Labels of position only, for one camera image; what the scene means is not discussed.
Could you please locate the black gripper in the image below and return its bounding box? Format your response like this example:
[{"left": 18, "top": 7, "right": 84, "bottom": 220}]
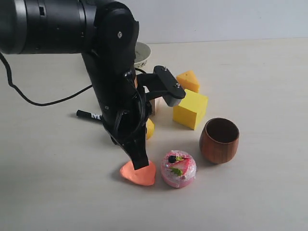
[{"left": 100, "top": 85, "right": 152, "bottom": 170}]

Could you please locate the orange heart-shaped foam piece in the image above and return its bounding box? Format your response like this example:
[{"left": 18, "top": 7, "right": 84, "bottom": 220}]
[{"left": 119, "top": 161, "right": 156, "bottom": 186}]

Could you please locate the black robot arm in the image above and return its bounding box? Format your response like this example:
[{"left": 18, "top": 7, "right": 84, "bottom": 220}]
[{"left": 0, "top": 0, "right": 151, "bottom": 170}]

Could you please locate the yellow lemon with sticker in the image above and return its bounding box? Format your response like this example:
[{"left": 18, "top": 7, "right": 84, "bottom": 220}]
[{"left": 146, "top": 119, "right": 155, "bottom": 140}]

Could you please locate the pink strawberry cake squishy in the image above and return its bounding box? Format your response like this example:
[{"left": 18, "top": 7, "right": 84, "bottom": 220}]
[{"left": 160, "top": 150, "right": 197, "bottom": 188}]

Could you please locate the natural wooden cube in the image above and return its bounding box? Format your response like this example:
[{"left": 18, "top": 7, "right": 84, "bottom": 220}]
[{"left": 150, "top": 97, "right": 163, "bottom": 116}]

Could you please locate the black white marker pen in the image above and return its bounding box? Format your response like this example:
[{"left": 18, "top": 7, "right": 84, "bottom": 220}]
[{"left": 76, "top": 110, "right": 101, "bottom": 122}]

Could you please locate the yellow cube block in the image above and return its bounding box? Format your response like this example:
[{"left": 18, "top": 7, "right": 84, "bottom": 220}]
[{"left": 173, "top": 89, "right": 208, "bottom": 130}]

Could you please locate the brown wooden cup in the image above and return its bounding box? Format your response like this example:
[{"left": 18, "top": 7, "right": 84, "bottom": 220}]
[{"left": 199, "top": 117, "right": 240, "bottom": 164}]

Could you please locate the orange cheese wedge toy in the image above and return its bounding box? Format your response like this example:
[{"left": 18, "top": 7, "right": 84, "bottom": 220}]
[{"left": 176, "top": 70, "right": 200, "bottom": 93}]

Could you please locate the white ceramic bowl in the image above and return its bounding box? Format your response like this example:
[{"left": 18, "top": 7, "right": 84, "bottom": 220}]
[{"left": 134, "top": 42, "right": 152, "bottom": 69}]

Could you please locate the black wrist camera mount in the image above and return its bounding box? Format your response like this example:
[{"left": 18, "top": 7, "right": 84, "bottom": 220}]
[{"left": 137, "top": 65, "right": 186, "bottom": 107}]

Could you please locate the black cable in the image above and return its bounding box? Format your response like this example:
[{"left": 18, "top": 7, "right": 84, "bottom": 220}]
[{"left": 0, "top": 51, "right": 93, "bottom": 107}]

